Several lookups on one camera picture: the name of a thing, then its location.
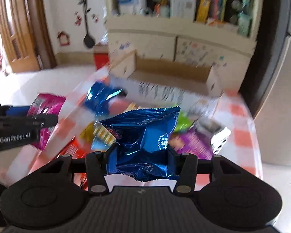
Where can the red house wall sticker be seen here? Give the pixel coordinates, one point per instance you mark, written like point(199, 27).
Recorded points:
point(63, 38)

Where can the white carton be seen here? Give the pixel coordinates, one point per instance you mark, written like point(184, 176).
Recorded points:
point(183, 3)

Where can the white cardboard box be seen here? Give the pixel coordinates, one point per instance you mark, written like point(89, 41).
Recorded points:
point(169, 77)

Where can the white refrigerator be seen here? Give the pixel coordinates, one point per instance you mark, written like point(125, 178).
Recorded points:
point(276, 102)

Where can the yellow snack packet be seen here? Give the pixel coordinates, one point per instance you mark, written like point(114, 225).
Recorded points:
point(87, 132)

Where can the red box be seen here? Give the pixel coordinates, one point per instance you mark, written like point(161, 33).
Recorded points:
point(100, 58)

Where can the pink checked tablecloth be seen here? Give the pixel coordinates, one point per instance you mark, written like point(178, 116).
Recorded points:
point(240, 138)

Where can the flower branch wall sticker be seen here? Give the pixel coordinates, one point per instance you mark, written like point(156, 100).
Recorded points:
point(81, 2)

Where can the wooden door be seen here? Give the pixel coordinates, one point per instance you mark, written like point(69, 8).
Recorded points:
point(21, 24)

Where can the yellow carton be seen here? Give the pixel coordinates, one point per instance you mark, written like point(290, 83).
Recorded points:
point(203, 9)

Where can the black ladle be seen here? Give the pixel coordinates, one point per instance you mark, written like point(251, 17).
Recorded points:
point(89, 40)

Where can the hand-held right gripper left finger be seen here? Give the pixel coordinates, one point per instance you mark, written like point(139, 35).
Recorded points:
point(97, 170)

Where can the silver snack packet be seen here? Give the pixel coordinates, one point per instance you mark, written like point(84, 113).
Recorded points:
point(208, 116)

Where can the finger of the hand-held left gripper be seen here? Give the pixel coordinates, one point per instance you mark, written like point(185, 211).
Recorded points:
point(17, 110)
point(34, 121)

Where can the blue foil snack packet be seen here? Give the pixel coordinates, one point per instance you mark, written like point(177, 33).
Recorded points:
point(140, 138)
point(99, 97)

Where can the pink snack packet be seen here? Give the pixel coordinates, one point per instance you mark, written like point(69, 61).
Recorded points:
point(44, 106)

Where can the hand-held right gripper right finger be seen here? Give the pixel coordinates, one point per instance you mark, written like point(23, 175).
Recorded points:
point(185, 172)

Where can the cream cabinet with stickers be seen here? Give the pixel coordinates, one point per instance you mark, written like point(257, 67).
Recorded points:
point(148, 43)

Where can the clear plastic bag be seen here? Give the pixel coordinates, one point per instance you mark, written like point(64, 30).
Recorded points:
point(68, 123)

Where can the purple snack packet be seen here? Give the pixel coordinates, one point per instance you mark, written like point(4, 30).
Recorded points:
point(196, 143)

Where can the orange snack packet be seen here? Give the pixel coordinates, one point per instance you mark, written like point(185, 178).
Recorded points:
point(74, 150)

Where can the green snack packet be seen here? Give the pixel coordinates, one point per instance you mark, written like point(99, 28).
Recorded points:
point(184, 121)

